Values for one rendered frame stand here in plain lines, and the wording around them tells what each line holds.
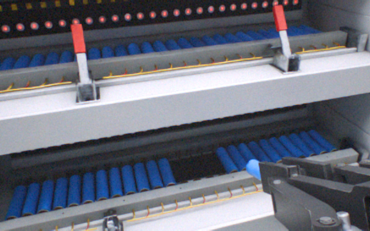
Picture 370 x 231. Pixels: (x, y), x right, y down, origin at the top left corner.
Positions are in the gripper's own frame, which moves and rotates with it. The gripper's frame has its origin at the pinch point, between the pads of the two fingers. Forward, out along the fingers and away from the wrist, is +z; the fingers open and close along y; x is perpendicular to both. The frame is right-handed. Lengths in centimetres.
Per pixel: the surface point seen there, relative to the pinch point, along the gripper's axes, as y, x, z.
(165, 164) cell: 8.2, -0.2, 26.0
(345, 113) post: -25.1, -3.1, 23.9
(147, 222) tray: 12.8, 6.4, 18.9
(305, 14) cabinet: -24.5, -23.6, 29.5
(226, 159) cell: -1.8, 0.8, 24.4
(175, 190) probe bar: 8.0, 3.1, 19.8
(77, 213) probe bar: 21.7, 3.2, 19.4
